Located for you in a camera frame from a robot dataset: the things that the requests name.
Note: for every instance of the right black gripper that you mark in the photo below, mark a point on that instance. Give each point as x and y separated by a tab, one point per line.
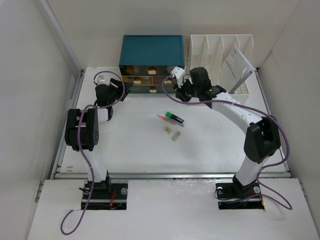
179	94

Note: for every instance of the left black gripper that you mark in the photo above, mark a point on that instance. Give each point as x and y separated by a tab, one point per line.
120	89

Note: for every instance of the teal drawer organizer box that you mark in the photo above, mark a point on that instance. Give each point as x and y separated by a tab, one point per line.
145	60

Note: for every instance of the white spiral manual booklet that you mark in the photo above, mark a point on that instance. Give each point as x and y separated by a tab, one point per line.
234	71

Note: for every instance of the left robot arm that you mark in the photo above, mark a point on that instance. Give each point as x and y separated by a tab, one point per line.
82	130

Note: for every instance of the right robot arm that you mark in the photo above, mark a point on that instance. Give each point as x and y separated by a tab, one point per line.
262	137

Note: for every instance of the green black highlighter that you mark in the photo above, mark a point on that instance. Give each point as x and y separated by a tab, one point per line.
174	117

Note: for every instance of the blue pen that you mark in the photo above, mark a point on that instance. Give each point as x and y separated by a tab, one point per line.
174	121

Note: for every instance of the orange pen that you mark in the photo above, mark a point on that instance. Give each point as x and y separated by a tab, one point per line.
162	118

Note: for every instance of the white file rack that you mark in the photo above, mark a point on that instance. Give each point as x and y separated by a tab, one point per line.
211	50

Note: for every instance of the small yellow eraser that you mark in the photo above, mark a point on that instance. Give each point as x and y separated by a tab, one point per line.
168	130

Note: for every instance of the silver staple box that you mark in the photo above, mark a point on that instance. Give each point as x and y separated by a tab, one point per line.
176	136

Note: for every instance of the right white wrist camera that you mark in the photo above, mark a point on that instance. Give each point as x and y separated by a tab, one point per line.
178	74

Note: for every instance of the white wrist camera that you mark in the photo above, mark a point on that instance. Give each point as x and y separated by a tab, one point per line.
178	74
101	79

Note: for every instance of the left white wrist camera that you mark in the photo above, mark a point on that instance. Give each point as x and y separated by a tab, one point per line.
101	79

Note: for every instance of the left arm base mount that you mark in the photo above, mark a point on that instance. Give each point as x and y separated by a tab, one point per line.
108	195

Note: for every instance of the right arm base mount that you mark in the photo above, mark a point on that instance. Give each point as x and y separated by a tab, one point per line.
231	195

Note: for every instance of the aluminium table rail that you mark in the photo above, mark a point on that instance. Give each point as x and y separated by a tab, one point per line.
147	176

